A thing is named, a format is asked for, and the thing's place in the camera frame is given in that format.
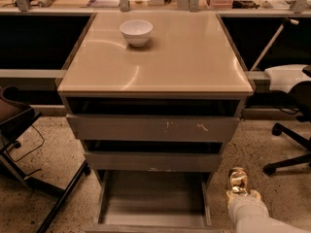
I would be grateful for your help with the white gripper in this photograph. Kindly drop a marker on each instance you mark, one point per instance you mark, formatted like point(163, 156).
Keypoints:
point(243, 205)

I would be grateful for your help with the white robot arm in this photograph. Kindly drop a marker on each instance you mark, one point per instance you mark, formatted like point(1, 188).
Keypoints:
point(258, 224)

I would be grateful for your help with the grey open bottom drawer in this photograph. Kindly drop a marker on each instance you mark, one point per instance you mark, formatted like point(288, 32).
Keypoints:
point(151, 202)

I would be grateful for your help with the grey three-drawer cabinet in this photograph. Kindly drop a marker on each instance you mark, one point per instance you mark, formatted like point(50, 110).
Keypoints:
point(188, 68)

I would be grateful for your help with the grey middle drawer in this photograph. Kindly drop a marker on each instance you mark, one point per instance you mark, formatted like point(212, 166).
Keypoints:
point(154, 162)

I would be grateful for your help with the grey top drawer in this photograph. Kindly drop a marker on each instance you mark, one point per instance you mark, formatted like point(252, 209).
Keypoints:
point(153, 128)

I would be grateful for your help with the white seat cushion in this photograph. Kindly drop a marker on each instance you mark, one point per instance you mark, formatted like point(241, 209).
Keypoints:
point(285, 77)

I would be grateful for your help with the white stick with black tip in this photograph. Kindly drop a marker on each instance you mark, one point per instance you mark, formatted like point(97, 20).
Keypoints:
point(286, 21)

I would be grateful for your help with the white ceramic bowl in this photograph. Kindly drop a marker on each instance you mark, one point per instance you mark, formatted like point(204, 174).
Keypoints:
point(136, 32)

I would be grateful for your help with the dark chair left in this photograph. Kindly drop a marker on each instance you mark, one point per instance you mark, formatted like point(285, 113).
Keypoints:
point(15, 118)

